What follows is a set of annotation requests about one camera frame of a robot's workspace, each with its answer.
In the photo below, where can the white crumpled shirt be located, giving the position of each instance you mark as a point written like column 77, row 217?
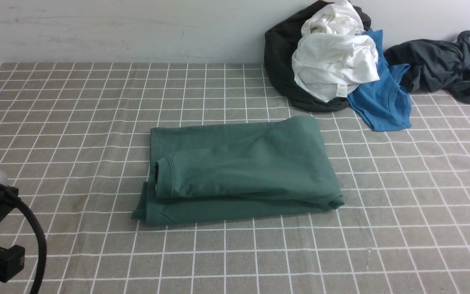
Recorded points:
column 334, row 55

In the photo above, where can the green long-sleeve top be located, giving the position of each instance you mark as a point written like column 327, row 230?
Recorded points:
column 213, row 173

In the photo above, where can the blue t-shirt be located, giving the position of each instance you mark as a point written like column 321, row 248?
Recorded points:
column 384, row 105

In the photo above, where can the grey checkered tablecloth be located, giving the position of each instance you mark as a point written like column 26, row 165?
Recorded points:
column 74, row 138

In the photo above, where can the dark grey crumpled garment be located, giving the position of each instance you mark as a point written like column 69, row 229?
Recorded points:
column 435, row 65

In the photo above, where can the black garment in pile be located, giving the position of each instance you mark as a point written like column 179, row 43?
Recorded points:
column 281, row 41

